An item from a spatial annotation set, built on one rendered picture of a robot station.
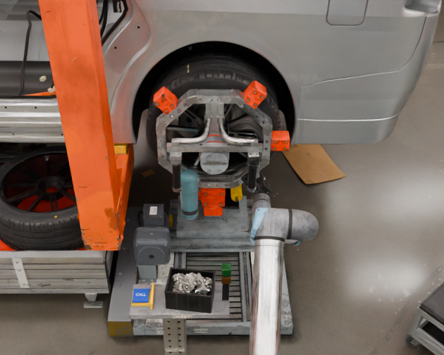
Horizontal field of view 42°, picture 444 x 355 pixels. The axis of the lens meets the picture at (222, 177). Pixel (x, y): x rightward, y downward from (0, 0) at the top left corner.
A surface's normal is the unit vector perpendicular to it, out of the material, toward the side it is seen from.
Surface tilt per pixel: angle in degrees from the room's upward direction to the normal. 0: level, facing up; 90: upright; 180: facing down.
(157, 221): 90
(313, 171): 1
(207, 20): 90
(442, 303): 0
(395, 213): 0
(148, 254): 90
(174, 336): 90
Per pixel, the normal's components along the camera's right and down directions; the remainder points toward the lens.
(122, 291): 0.02, -0.77
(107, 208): 0.02, 0.64
